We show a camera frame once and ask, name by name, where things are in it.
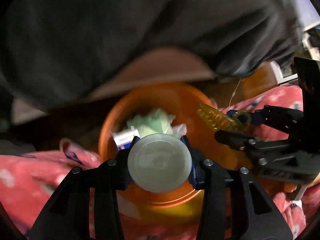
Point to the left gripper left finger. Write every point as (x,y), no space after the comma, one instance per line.
(85,205)

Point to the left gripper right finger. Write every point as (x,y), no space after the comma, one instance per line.
(235,199)

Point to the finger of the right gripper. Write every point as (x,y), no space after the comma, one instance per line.
(244,117)
(236,141)

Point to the yellow plastic wrapper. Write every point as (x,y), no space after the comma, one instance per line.
(217,120)

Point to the white round jar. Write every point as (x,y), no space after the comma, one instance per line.
(159,163)

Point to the blue white medicine box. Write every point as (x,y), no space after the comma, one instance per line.
(124,138)

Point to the orange plastic trash bin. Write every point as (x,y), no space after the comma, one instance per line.
(175,214)

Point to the pink patterned pajama leg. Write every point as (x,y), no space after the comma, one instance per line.
(28,180)

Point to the green crumpled tissue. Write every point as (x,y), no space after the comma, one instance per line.
(157,122)

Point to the dark grey plush blanket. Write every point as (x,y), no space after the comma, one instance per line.
(55,51)

